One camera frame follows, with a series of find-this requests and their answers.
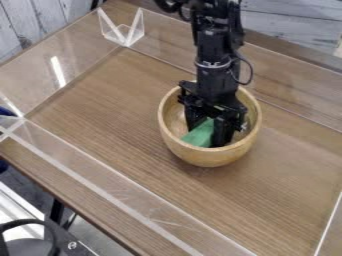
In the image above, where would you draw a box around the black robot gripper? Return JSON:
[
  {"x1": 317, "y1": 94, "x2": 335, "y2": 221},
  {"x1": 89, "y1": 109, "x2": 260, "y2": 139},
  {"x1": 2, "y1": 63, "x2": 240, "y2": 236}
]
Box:
[{"x1": 180, "y1": 59, "x2": 248, "y2": 148}]

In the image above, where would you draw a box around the green rectangular block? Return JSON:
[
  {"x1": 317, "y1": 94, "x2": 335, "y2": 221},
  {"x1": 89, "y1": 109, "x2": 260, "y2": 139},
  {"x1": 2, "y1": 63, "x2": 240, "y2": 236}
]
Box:
[{"x1": 181, "y1": 118, "x2": 214, "y2": 148}]

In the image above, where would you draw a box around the brown wooden bowl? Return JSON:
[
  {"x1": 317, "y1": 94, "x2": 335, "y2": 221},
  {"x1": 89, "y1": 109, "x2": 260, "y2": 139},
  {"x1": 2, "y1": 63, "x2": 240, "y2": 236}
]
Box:
[{"x1": 158, "y1": 87, "x2": 262, "y2": 167}]

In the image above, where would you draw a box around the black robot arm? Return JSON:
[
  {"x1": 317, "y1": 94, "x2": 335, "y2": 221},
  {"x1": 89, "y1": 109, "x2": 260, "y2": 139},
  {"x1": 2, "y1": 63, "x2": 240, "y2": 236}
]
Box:
[{"x1": 154, "y1": 0, "x2": 248, "y2": 148}]

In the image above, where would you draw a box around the clear acrylic barrier panel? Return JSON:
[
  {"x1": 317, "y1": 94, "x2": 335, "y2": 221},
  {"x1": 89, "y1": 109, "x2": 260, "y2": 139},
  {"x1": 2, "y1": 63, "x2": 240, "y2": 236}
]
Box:
[{"x1": 0, "y1": 0, "x2": 342, "y2": 256}]

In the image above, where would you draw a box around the black table leg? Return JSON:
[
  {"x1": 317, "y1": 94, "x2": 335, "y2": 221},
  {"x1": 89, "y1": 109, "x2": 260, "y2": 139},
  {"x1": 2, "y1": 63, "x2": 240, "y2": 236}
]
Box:
[{"x1": 50, "y1": 199, "x2": 66, "y2": 224}]

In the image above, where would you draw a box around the blue object at left edge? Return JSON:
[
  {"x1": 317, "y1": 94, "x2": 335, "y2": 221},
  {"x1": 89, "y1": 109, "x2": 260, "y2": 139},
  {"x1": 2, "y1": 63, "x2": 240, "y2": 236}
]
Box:
[{"x1": 0, "y1": 106, "x2": 18, "y2": 117}]

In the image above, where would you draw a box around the grey base with bolt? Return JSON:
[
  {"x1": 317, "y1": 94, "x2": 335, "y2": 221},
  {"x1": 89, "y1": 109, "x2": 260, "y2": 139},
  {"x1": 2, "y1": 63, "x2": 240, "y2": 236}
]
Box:
[{"x1": 0, "y1": 230, "x2": 97, "y2": 256}]

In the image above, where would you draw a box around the black cable loop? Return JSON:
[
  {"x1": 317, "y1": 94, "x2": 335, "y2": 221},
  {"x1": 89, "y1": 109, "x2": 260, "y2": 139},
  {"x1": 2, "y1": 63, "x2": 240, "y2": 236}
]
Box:
[{"x1": 0, "y1": 218, "x2": 63, "y2": 256}]

